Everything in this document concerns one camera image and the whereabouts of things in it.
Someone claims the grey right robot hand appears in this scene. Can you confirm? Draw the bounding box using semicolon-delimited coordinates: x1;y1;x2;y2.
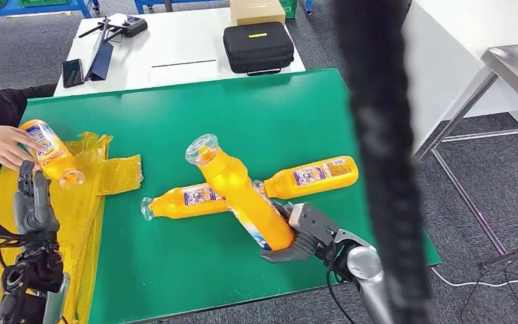
258;201;321;265

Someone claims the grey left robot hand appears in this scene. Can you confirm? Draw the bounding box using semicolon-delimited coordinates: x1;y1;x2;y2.
13;160;61;236

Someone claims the orange bottle with clear cap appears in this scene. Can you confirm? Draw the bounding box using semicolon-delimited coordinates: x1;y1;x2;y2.
20;119;85;190
184;133;297;252
140;183;229;222
253;156;359;200

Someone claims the person's hand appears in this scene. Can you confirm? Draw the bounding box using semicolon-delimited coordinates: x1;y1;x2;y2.
0;125;45;171

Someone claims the black smartphone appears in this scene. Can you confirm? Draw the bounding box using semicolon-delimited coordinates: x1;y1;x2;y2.
61;58;85;89

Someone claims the green table mat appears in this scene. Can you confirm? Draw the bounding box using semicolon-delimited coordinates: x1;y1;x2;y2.
20;68;442;324

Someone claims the tablet with blue cover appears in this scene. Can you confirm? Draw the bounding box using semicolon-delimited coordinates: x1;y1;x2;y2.
84;17;115;82

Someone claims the black carrying case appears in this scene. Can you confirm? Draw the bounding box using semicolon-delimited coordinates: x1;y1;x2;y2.
223;21;295;76

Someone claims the thin black rod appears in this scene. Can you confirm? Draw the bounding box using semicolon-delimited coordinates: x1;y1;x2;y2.
151;59;217;68

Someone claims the black remote controller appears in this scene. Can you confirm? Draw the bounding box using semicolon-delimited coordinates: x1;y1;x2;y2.
78;14;148;39

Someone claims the white table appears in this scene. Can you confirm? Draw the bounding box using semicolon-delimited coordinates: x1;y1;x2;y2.
53;6;307;97

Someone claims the cardboard box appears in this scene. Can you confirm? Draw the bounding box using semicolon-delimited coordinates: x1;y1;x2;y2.
229;0;287;26

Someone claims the white cabinet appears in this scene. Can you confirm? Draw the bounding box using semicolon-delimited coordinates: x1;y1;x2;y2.
401;0;518;153

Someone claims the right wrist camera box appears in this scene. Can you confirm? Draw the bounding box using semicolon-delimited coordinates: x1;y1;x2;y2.
287;202;341;248

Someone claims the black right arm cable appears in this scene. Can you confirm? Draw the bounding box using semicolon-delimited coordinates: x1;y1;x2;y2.
324;263;358;324

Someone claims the black hanging braided cable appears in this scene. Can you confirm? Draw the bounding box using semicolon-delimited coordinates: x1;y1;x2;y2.
333;0;436;324

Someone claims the white floor cable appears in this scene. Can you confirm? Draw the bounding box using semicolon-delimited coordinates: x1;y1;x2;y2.
430;252;518;288

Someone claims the blue rack frame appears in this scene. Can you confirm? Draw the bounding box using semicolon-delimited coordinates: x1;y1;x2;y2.
0;0;94;21

